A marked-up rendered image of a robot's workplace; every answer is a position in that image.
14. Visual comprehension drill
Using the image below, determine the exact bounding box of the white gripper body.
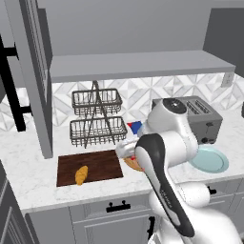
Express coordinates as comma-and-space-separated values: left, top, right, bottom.
114, 138, 140, 159

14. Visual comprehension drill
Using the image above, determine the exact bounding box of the dark wooden cutting board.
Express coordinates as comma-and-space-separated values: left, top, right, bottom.
56, 149, 125, 188

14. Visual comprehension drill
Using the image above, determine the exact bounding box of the golden croissant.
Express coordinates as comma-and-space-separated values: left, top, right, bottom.
74, 165, 90, 187

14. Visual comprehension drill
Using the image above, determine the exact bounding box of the grey cabinet door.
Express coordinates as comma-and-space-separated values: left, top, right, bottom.
4, 0, 54, 160

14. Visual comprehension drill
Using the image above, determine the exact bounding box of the grey base cabinet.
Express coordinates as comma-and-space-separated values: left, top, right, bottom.
0, 160, 36, 244

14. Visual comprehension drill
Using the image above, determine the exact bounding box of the blue and red carton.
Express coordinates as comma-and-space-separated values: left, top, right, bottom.
127, 121, 144, 136

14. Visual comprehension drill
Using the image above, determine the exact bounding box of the grey drawer front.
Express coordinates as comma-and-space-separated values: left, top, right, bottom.
205, 178, 244, 206
69, 193, 154, 224

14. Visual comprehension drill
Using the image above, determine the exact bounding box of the grey cupboard door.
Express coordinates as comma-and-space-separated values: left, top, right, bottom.
71, 214, 157, 244

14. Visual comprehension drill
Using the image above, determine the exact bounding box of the silver toaster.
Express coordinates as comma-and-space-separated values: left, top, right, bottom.
151, 95, 224, 146

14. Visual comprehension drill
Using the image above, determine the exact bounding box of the light blue plate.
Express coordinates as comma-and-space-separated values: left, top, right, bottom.
188, 144, 230, 174

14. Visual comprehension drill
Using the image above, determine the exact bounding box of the two-tier wire basket stand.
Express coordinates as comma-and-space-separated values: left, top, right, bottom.
69, 80, 129, 150

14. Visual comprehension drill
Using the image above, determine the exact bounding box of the black cupboard door handle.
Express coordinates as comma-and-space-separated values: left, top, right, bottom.
146, 215, 156, 241

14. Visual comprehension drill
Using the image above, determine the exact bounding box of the grey wall cabinet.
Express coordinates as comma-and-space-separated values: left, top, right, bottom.
36, 0, 237, 85

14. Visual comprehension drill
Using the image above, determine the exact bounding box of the white wall outlet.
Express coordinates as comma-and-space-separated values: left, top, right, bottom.
221, 71, 234, 89

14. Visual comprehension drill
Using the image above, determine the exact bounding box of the black cabinet door handle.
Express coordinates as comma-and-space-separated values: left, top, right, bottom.
0, 33, 33, 133

